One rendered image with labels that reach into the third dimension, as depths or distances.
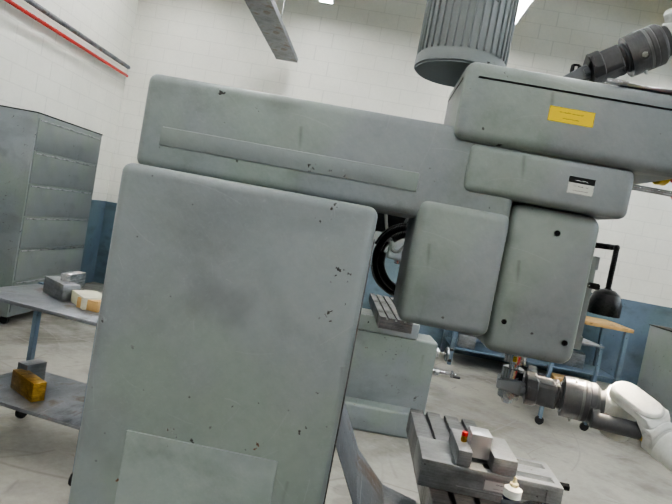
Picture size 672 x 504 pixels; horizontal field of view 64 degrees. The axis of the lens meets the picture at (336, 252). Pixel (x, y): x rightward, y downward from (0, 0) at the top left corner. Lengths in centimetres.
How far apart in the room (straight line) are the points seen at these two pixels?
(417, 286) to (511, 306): 20
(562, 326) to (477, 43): 61
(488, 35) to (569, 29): 743
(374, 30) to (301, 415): 742
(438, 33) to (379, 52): 688
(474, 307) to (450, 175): 28
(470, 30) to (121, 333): 92
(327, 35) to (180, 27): 211
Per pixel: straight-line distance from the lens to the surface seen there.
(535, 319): 121
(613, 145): 122
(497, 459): 148
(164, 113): 123
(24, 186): 579
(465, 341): 724
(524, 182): 117
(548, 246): 120
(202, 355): 109
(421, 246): 113
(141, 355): 113
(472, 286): 115
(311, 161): 114
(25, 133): 583
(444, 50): 122
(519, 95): 118
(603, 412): 133
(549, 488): 153
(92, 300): 309
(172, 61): 856
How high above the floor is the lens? 152
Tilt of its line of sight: 3 degrees down
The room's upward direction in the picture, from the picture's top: 11 degrees clockwise
